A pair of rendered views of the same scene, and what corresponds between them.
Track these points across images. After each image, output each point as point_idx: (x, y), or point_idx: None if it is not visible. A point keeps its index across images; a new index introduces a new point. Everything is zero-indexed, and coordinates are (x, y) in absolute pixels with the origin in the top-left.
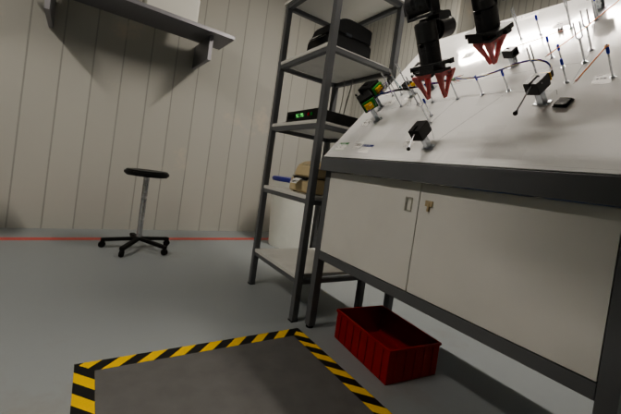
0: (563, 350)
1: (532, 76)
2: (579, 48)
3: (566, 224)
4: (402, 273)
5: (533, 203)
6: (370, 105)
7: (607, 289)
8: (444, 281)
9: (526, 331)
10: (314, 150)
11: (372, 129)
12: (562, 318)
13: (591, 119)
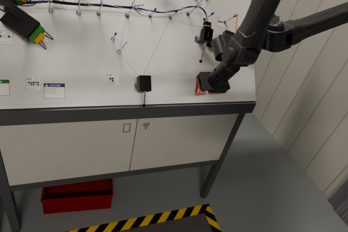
0: (210, 156)
1: (205, 30)
2: None
3: (220, 117)
4: (125, 164)
5: None
6: (48, 43)
7: (228, 134)
8: (157, 157)
9: (198, 157)
10: None
11: (35, 54)
12: (212, 148)
13: None
